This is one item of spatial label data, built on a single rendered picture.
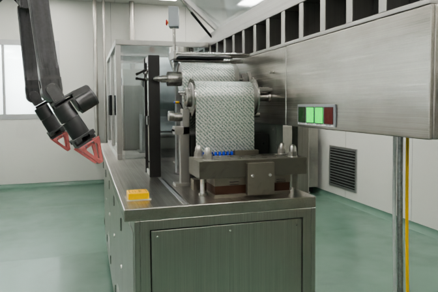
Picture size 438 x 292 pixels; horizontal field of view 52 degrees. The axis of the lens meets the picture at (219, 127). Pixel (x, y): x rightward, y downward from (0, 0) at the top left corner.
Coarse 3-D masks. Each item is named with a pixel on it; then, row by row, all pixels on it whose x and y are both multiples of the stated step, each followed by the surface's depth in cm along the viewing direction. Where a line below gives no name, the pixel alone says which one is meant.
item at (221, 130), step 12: (252, 108) 177; (204, 120) 171; (216, 120) 173; (228, 120) 174; (240, 120) 176; (252, 120) 177; (204, 132) 172; (216, 132) 173; (228, 132) 174; (240, 132) 176; (252, 132) 177; (204, 144) 172; (216, 144) 173; (228, 144) 175; (240, 144) 176; (252, 144) 177
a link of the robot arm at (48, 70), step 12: (36, 0) 130; (48, 0) 133; (36, 12) 130; (48, 12) 132; (36, 24) 130; (48, 24) 131; (36, 36) 130; (48, 36) 131; (36, 48) 130; (48, 48) 131; (36, 60) 131; (48, 60) 130; (48, 72) 130; (48, 84) 130; (60, 84) 131; (48, 96) 129
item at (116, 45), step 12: (120, 48) 261; (108, 60) 352; (120, 60) 261; (120, 72) 261; (120, 84) 262; (108, 96) 323; (120, 96) 262; (108, 108) 324; (120, 108) 262; (108, 120) 374; (120, 120) 263; (108, 132) 374; (120, 132) 263; (120, 144) 263; (120, 156) 264
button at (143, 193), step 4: (128, 192) 154; (132, 192) 153; (136, 192) 153; (140, 192) 153; (144, 192) 153; (148, 192) 154; (128, 196) 152; (132, 196) 152; (136, 196) 152; (140, 196) 153; (144, 196) 153; (148, 196) 154
